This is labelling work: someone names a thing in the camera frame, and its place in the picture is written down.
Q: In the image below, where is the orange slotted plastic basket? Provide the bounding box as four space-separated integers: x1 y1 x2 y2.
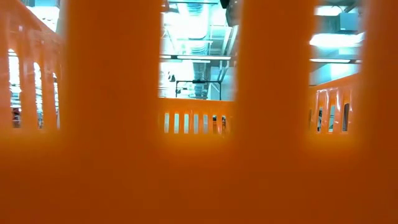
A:
0 0 398 224

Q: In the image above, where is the ceiling light strip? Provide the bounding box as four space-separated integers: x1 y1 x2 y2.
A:
309 58 363 64
159 55 233 61

